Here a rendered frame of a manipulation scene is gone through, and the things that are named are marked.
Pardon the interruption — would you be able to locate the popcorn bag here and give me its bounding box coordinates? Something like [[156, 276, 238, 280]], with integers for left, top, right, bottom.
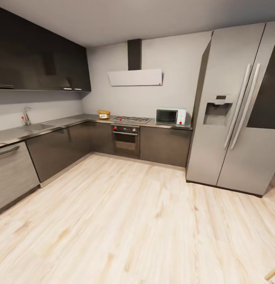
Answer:
[[98, 110, 111, 120]]

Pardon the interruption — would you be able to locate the microwave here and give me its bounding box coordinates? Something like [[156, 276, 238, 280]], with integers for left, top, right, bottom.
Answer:
[[156, 107, 186, 125]]

